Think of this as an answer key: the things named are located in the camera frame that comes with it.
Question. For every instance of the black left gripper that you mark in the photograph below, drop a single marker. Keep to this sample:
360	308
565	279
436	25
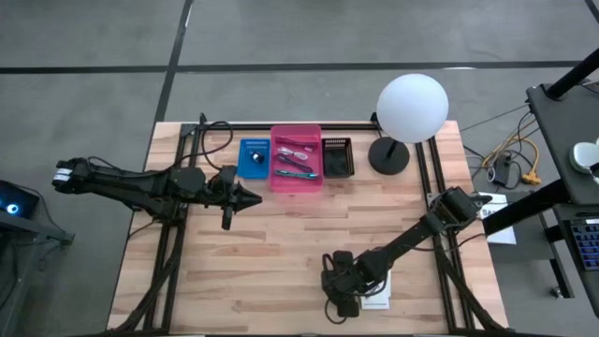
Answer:
228	196

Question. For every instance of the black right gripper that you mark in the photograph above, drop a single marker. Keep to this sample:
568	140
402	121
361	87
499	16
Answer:
344	281

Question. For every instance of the white labelled charger block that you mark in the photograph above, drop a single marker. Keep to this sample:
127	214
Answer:
381	299

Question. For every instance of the pens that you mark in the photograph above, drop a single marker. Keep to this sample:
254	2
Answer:
295	164

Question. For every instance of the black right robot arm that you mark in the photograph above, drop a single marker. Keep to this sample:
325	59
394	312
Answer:
412	234

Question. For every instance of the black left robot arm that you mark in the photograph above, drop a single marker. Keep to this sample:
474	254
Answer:
140	185

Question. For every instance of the blue plastic bin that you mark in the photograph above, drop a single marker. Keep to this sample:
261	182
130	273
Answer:
245	171

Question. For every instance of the pink translucent bin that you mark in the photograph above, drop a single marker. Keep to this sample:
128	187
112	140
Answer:
299	186

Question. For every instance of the black slotted bin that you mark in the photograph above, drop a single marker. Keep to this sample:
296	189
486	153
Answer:
338	164

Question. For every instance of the white printed paper sheet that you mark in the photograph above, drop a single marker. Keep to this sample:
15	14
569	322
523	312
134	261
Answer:
503	234

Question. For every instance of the white globe lamp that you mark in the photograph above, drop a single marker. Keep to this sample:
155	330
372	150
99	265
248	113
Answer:
412	107

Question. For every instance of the black power adapter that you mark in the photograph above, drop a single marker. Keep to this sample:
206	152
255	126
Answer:
504	171

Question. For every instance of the black device with blue light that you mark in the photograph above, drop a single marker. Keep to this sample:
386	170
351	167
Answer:
18	201

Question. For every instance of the black keyboard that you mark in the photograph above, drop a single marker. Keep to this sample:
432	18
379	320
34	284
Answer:
587	243

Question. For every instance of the black desk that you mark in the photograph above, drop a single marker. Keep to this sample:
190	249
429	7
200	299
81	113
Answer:
557	140

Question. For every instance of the white rounded object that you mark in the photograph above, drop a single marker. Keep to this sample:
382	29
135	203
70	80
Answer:
582	156

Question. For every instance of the black table frame rail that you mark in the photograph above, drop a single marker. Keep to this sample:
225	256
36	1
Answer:
165	262
440	262
252	126

